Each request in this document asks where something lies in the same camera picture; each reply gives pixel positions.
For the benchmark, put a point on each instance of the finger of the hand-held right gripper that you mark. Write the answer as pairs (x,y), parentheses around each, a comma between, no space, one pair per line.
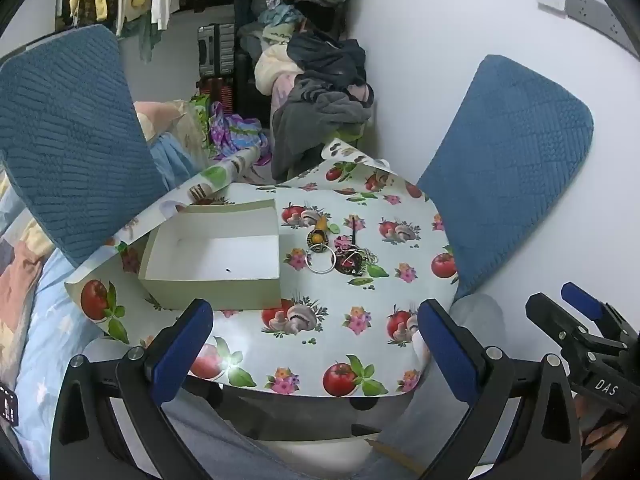
(545,310)
(580,297)

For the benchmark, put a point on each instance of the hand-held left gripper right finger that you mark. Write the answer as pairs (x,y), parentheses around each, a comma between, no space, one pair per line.
(450,355)

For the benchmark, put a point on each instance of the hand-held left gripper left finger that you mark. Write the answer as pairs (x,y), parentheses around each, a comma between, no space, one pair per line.
(179,355)

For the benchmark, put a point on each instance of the white cardboard box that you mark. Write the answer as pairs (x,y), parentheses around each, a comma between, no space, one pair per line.
(210,260)

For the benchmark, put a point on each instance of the silver bangle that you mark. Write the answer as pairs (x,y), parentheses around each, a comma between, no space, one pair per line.
(307,260)

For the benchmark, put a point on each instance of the black and gold patterned bangle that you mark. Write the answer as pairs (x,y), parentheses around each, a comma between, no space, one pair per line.
(318,249)

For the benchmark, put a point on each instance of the pink bead jewelry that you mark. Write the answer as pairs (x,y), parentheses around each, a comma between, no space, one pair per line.
(343,243)

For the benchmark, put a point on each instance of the person's right hand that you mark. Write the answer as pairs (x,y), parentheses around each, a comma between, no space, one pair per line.
(605,435)

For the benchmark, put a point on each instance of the wooden stick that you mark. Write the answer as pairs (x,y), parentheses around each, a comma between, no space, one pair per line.
(395,456)

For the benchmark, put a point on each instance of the fruit and flower printed tablecloth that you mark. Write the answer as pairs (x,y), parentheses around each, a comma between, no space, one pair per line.
(345,285)

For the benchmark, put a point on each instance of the red and black pendant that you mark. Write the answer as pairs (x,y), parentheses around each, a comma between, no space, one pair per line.
(348,263)

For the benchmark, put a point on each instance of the light blue patterned bed sheet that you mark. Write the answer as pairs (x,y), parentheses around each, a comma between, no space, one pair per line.
(45,300)

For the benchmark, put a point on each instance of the blue quilted chair back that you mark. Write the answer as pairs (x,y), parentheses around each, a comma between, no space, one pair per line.
(510,160)
(70,135)

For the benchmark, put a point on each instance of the black hair stick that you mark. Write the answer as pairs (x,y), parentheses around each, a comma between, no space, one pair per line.
(353,230)

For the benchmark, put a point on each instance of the small black device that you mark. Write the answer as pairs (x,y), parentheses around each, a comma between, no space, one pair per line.
(7,405)

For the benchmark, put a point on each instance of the light blue cloth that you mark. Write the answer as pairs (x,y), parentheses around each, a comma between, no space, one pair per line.
(175,162)

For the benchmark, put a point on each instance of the purple floral cloth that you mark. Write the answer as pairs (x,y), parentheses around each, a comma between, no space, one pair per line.
(235,130)

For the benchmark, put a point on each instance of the beige plush blanket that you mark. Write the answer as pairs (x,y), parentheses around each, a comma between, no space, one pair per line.
(170,120)

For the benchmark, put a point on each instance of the red checked bag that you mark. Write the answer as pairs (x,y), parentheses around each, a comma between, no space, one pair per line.
(216,94)

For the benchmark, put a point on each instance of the pink quilted jacket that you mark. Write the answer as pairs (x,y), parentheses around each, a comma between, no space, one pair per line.
(282,92)

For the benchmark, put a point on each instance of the grey power strip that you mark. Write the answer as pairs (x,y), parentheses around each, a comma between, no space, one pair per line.
(595,10)

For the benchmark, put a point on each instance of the pile of clothes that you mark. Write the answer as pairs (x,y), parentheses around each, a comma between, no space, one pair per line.
(320,95)

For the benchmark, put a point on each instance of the cream puffy jacket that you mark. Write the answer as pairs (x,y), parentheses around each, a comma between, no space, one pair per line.
(270,67)

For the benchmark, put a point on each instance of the black suitcase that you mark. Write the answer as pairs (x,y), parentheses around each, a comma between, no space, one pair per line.
(216,50)

